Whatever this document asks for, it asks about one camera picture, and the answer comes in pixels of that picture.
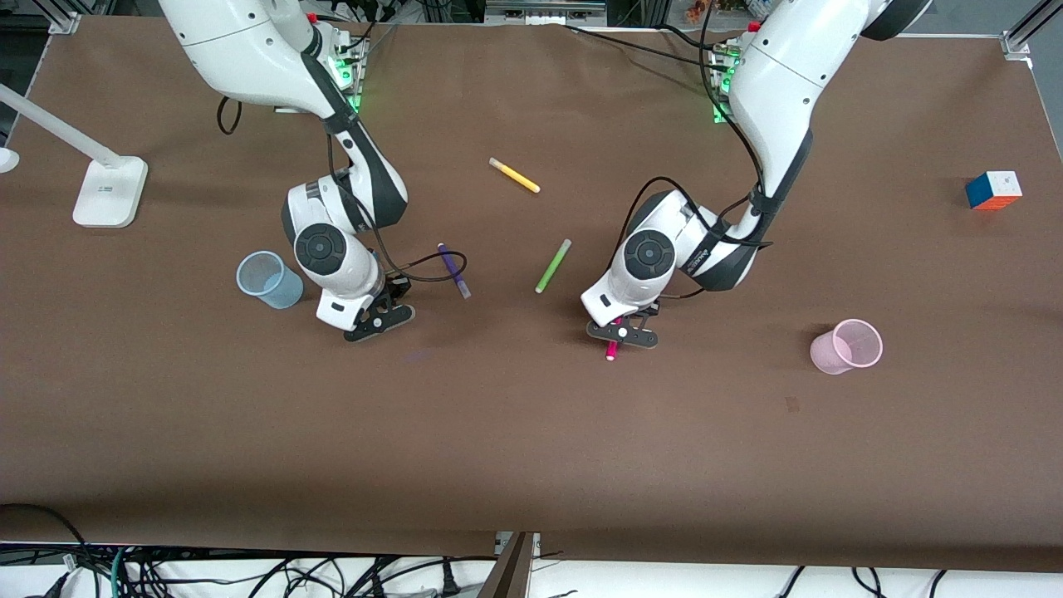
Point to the purple marker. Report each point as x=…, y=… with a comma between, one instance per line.
x=453, y=270

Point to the aluminium frame corner post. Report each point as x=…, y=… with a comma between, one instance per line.
x=1020, y=37
x=65, y=22

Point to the green marker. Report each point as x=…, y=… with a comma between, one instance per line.
x=552, y=266

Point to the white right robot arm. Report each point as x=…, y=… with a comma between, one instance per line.
x=249, y=50

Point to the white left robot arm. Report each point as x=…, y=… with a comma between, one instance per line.
x=781, y=83

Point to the colourful puzzle cube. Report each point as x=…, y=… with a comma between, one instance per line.
x=992, y=191

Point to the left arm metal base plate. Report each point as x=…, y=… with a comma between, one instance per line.
x=721, y=101

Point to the grey power strip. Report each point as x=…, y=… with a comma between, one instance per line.
x=544, y=12

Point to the pink marker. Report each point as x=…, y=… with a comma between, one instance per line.
x=612, y=352

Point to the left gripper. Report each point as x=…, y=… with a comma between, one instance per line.
x=652, y=310

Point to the black power plug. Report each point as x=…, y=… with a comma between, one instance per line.
x=449, y=581

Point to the white desk lamp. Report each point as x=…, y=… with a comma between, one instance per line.
x=108, y=195

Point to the yellow marker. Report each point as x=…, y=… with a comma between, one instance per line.
x=515, y=175

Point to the metal table support beam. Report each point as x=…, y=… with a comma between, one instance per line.
x=511, y=573

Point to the translucent blue plastic cup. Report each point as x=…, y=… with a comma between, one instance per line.
x=274, y=286

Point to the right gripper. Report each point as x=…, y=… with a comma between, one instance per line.
x=397, y=288

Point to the translucent pink plastic cup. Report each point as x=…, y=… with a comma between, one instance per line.
x=835, y=353

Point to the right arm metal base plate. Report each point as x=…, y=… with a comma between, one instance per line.
x=353, y=79

